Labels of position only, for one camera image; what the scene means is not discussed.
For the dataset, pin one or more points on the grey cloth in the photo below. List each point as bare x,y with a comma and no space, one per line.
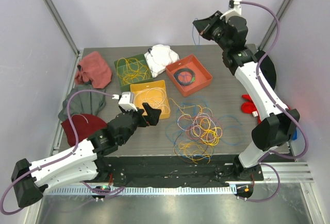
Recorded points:
82,103

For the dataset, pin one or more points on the orange plastic tray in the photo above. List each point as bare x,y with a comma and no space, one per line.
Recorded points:
188,75

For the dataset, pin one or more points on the white crumpled cloth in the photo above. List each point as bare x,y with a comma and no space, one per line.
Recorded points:
158,57

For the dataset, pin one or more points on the green plastic tray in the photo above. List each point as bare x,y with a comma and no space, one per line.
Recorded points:
132,70

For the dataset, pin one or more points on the aluminium frame post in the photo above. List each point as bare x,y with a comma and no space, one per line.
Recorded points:
283,8
60,23

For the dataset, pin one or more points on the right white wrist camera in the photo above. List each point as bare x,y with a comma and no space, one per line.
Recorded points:
234,9

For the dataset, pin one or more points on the blue cloth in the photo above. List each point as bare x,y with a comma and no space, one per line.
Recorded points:
295,135

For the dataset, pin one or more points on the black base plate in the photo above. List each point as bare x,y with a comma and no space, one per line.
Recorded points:
173,172

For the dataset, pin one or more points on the dark red cloth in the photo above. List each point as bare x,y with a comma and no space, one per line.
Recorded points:
85,125

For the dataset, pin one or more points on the slotted cable duct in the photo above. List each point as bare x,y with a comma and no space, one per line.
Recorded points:
83,190

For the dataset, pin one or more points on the left aluminium frame post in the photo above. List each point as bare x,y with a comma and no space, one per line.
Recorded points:
60,23

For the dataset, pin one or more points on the yellow plastic tray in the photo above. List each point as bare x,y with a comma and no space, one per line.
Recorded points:
155,94

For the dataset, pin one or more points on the pink cloth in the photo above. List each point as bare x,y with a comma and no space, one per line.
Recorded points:
93,69

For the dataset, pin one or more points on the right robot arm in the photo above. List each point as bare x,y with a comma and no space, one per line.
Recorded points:
278,123

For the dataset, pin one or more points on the right aluminium frame post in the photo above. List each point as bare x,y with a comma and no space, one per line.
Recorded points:
283,8

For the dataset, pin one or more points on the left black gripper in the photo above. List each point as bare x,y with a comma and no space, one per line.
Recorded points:
152,117

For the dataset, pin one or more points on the black cloth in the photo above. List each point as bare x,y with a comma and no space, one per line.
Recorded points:
268,69

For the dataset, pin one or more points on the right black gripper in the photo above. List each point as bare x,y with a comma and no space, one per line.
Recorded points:
204,26

